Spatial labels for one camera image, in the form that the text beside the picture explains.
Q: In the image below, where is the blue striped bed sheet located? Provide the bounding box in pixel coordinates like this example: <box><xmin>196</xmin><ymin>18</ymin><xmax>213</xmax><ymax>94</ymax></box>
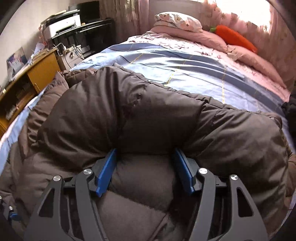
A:
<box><xmin>0</xmin><ymin>31</ymin><xmax>292</xmax><ymax>174</ymax></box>

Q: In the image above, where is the left pink pillow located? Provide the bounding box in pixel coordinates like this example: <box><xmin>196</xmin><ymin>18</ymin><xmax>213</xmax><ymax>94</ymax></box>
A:
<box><xmin>151</xmin><ymin>26</ymin><xmax>227</xmax><ymax>53</ymax></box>

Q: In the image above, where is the brown puffer jacket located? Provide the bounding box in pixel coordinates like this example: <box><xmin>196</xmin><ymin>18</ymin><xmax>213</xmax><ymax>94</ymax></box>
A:
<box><xmin>1</xmin><ymin>64</ymin><xmax>295</xmax><ymax>240</ymax></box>

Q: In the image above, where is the black computer monitor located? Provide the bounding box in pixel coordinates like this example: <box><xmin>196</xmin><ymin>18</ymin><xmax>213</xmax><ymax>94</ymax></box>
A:
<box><xmin>69</xmin><ymin>1</ymin><xmax>100</xmax><ymax>24</ymax></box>

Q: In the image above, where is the right pink pillow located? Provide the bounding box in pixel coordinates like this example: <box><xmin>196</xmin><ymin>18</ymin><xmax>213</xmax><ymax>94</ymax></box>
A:
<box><xmin>227</xmin><ymin>45</ymin><xmax>287</xmax><ymax>88</ymax></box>

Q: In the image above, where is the white printer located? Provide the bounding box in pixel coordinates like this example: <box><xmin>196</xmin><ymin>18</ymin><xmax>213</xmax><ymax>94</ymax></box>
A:
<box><xmin>40</xmin><ymin>9</ymin><xmax>81</xmax><ymax>40</ymax></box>

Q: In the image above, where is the white computer tower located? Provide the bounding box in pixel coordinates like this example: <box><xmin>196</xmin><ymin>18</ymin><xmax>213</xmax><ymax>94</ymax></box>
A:
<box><xmin>57</xmin><ymin>45</ymin><xmax>84</xmax><ymax>71</ymax></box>

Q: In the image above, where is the pink pillow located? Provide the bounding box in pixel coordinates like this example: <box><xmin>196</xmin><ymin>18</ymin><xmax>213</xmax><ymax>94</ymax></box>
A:
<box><xmin>151</xmin><ymin>26</ymin><xmax>227</xmax><ymax>53</ymax></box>
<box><xmin>227</xmin><ymin>45</ymin><xmax>287</xmax><ymax>88</ymax></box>

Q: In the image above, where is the pink floral curtain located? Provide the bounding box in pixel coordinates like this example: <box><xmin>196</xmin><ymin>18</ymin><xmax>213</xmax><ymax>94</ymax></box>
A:
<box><xmin>99</xmin><ymin>1</ymin><xmax>295</xmax><ymax>90</ymax></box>

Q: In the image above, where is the black jacket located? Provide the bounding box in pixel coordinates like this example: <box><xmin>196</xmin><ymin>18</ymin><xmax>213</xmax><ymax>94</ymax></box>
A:
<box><xmin>281</xmin><ymin>85</ymin><xmax>296</xmax><ymax>144</ymax></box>

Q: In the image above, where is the white floral pillow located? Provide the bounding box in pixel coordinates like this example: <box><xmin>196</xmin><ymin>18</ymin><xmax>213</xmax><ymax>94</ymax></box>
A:
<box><xmin>154</xmin><ymin>11</ymin><xmax>203</xmax><ymax>33</ymax></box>

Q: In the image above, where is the yellow wooden cabinet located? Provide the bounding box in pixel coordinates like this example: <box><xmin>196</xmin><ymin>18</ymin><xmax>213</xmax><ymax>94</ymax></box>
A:
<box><xmin>1</xmin><ymin>48</ymin><xmax>60</xmax><ymax>136</ymax></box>

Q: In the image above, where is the orange carrot plush pillow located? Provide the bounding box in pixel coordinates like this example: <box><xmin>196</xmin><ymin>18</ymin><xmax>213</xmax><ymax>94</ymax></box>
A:
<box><xmin>210</xmin><ymin>25</ymin><xmax>258</xmax><ymax>53</ymax></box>

